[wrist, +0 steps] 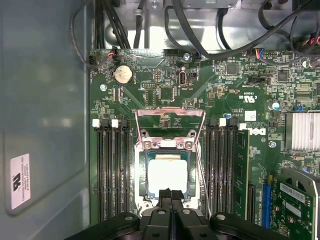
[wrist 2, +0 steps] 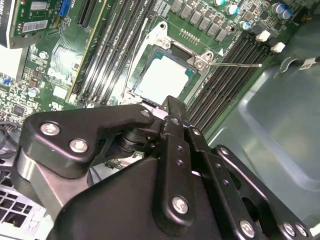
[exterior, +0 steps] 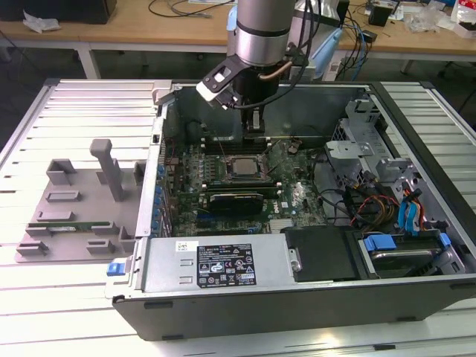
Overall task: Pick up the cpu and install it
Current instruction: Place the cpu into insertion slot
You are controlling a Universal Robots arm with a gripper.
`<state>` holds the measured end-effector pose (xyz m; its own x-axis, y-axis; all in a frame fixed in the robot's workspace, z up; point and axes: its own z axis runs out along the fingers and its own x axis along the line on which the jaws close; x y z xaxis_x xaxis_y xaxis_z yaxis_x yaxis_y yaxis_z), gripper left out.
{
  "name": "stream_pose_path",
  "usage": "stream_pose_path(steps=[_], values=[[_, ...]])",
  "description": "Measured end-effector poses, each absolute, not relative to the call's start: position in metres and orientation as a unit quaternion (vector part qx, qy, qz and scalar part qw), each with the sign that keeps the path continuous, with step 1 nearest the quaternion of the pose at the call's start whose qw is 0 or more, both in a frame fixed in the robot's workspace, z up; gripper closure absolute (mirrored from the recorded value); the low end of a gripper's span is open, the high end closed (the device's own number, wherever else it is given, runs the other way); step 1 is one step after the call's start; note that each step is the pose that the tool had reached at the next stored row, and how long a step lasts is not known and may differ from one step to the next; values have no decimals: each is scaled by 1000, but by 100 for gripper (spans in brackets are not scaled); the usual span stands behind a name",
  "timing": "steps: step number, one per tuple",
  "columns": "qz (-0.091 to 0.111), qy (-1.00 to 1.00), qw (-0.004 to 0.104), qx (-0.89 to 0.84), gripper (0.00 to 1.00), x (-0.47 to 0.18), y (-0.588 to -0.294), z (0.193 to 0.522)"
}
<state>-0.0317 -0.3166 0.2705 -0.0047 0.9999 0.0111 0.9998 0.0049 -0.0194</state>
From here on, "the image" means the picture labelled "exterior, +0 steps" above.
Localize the black graphics card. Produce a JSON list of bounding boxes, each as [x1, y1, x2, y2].
[[208, 191, 263, 216]]

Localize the black RAM slot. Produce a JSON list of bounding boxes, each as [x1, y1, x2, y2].
[[204, 185, 282, 193], [200, 136, 271, 144], [203, 180, 280, 187], [201, 148, 271, 155], [203, 182, 280, 190], [200, 144, 271, 151], [205, 188, 283, 199], [200, 141, 271, 147]]

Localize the thin blue cable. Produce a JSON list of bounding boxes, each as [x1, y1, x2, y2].
[[349, 16, 370, 81]]

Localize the grey power supply unit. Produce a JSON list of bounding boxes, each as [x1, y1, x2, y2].
[[143, 236, 298, 292]]

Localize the white crumpled bag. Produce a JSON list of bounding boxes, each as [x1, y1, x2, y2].
[[22, 9, 62, 33]]

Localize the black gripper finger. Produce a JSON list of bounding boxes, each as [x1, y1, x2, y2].
[[242, 105, 269, 141]]

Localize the open black PC case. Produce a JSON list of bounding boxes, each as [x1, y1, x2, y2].
[[105, 79, 476, 342]]

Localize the silver square CPU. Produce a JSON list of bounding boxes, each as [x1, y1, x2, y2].
[[232, 158, 262, 178]]

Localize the black internal cable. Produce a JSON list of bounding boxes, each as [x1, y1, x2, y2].
[[310, 147, 358, 228]]

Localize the green motherboard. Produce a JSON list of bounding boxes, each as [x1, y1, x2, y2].
[[163, 139, 332, 237]]

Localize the grey metal drive cage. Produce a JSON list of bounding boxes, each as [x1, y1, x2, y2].
[[323, 97, 423, 194]]

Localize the orange yellow power wires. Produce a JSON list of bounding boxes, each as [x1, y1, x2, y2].
[[355, 195, 399, 226]]

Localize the black plastic cover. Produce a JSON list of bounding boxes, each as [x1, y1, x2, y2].
[[280, 225, 361, 283]]

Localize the silver finned heatsink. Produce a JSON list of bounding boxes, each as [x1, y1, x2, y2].
[[269, 219, 295, 234]]

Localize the green RAM stick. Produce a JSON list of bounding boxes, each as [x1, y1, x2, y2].
[[28, 220, 112, 230]]

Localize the white red package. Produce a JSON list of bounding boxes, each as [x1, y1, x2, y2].
[[449, 0, 476, 39]]

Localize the large black box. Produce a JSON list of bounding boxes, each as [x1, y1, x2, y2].
[[0, 0, 118, 25]]

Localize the blue flat data cable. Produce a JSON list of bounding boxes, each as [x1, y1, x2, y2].
[[397, 188, 427, 239]]

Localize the hard disk in blue carrier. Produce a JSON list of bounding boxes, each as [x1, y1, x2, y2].
[[358, 232, 453, 279]]

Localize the wooden desk white frame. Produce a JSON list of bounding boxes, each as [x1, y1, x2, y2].
[[0, 0, 476, 81]]

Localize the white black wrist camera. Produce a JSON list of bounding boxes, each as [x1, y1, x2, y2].
[[196, 55, 243, 111]]

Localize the CPU socket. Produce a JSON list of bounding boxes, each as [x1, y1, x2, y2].
[[225, 154, 271, 183]]

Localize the clear plastic bags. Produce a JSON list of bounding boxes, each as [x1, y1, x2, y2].
[[405, 3, 457, 34]]

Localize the grey parts rack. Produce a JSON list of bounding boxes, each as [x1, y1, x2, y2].
[[13, 138, 149, 264]]

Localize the thin grey desk cable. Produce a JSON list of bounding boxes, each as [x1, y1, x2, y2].
[[148, 0, 239, 19]]

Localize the small black box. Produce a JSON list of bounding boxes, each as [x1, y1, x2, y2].
[[367, 2, 390, 28]]

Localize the black cylindrical part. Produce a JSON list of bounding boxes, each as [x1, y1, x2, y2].
[[184, 120, 204, 143]]

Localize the black computer tower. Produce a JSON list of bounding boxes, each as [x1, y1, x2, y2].
[[336, 0, 351, 30]]

